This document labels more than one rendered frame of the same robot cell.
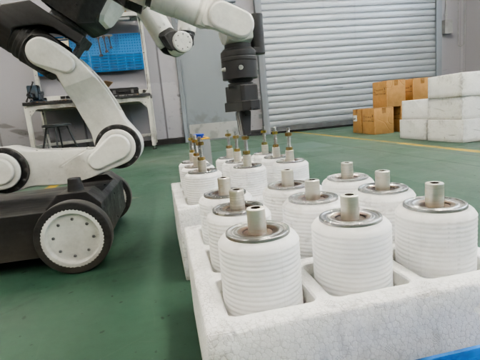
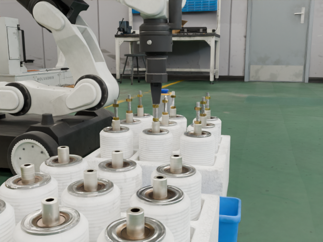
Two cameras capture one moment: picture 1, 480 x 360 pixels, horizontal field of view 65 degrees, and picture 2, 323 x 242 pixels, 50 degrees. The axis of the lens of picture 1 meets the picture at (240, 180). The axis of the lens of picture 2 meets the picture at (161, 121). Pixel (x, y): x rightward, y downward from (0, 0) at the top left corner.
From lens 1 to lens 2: 0.47 m
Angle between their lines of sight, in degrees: 25
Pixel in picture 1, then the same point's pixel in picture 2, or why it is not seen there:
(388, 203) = not seen: hidden behind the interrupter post
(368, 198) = (131, 202)
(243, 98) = (148, 70)
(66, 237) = (28, 159)
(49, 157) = (44, 93)
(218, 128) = (279, 71)
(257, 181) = (155, 148)
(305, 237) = not seen: hidden behind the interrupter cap
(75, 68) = (64, 27)
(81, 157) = (61, 97)
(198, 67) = (268, 10)
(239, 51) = (149, 28)
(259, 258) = not seen: outside the picture
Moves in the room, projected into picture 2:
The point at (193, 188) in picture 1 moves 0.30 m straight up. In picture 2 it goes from (102, 143) to (98, 35)
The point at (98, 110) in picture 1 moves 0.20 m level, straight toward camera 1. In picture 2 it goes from (79, 61) to (58, 63)
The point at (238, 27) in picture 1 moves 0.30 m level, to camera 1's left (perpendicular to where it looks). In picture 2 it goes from (146, 6) to (53, 12)
